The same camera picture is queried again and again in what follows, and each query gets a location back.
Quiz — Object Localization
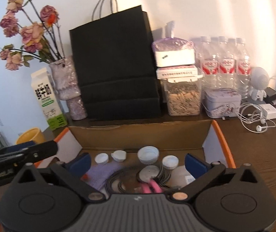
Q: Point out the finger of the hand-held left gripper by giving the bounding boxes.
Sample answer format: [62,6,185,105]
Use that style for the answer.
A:
[0,142,37,160]
[0,141,58,172]

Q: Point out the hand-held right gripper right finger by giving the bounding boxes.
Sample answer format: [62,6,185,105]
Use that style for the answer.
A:
[170,153,264,202]

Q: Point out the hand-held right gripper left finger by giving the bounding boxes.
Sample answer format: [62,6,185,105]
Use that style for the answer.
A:
[12,153,106,204]

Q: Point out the small white bottle cap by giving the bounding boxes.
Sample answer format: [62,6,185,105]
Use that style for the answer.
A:
[162,155,179,170]
[95,153,109,165]
[111,150,127,162]

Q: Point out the purple fabric pouch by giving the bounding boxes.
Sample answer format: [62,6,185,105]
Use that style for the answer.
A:
[86,161,121,191]

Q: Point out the large white bottle cap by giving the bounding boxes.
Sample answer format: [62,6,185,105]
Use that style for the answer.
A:
[137,146,159,165]

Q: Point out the red cardboard box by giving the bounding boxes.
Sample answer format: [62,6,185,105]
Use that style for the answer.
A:
[33,119,237,195]

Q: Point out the yellow mug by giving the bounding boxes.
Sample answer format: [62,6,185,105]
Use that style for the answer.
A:
[16,128,46,145]

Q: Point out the white milk carton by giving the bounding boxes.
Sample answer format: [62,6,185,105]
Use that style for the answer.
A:
[30,68,68,131]

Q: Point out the lilac floral tin box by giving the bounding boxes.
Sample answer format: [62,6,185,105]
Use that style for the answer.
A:
[202,87,242,119]

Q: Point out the clear jar of seeds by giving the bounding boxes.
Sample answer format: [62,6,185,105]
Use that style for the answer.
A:
[161,76,202,116]

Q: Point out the purple mottled vase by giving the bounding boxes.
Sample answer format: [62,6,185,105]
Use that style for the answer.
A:
[48,55,87,121]

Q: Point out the white earphones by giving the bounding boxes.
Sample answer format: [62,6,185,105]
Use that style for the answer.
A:
[237,102,276,133]

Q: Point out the white charger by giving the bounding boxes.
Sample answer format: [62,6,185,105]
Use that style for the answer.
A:
[260,103,276,119]

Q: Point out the white and pink printed box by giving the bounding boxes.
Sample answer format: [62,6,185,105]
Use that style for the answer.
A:
[156,65,198,79]

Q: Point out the black paper bag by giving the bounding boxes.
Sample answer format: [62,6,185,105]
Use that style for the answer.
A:
[69,0,162,121]

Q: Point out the black power adapter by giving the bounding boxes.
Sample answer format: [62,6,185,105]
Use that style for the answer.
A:
[265,87,276,103]

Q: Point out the pack of water bottles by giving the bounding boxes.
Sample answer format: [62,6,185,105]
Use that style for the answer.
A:
[193,36,252,99]

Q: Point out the white robot-shaped speaker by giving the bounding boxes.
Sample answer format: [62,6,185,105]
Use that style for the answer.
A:
[245,66,271,104]

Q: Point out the white flat box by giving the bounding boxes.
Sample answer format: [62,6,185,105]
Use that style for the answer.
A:
[155,49,196,67]

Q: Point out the dried rose bouquet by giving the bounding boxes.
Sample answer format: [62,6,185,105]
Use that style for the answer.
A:
[0,0,67,71]

